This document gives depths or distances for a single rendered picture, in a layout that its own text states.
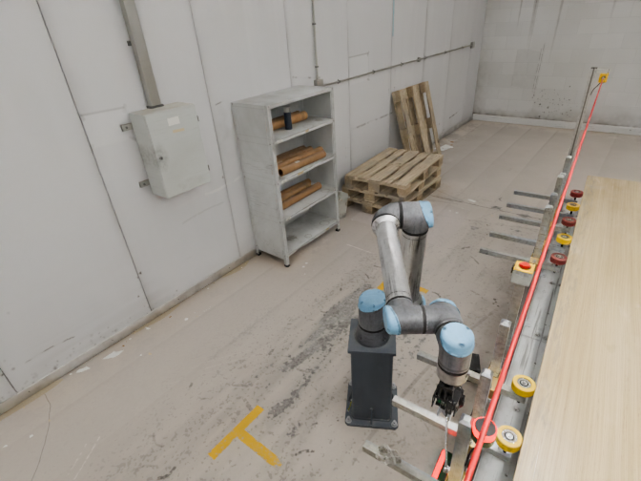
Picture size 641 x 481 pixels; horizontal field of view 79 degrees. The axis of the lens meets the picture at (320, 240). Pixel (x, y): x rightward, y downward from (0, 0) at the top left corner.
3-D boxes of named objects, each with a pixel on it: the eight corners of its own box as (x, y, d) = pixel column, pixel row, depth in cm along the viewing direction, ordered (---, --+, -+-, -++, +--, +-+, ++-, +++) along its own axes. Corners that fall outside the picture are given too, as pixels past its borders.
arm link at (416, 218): (388, 307, 216) (395, 194, 168) (420, 306, 215) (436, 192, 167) (391, 330, 204) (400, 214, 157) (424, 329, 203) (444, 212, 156)
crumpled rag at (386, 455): (371, 457, 130) (371, 453, 128) (381, 441, 134) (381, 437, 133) (396, 472, 125) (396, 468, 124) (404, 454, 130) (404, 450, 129)
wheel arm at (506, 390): (416, 360, 171) (416, 353, 169) (419, 355, 173) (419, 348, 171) (524, 406, 149) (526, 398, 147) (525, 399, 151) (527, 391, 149)
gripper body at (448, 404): (429, 407, 121) (433, 381, 115) (440, 387, 127) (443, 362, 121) (454, 419, 117) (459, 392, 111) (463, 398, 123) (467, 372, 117)
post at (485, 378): (463, 457, 151) (480, 372, 126) (465, 450, 153) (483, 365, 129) (471, 462, 149) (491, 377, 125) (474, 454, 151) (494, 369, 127)
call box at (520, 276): (509, 283, 160) (513, 268, 156) (513, 275, 165) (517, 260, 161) (528, 288, 156) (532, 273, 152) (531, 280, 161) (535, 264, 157)
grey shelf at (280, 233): (256, 254, 410) (230, 102, 332) (310, 220, 469) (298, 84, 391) (287, 267, 385) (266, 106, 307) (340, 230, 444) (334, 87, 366)
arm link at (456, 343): (469, 319, 112) (481, 345, 104) (464, 350, 119) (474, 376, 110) (437, 320, 113) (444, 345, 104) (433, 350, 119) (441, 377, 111)
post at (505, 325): (481, 406, 167) (500, 322, 143) (483, 400, 169) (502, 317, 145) (489, 409, 165) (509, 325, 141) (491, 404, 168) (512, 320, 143)
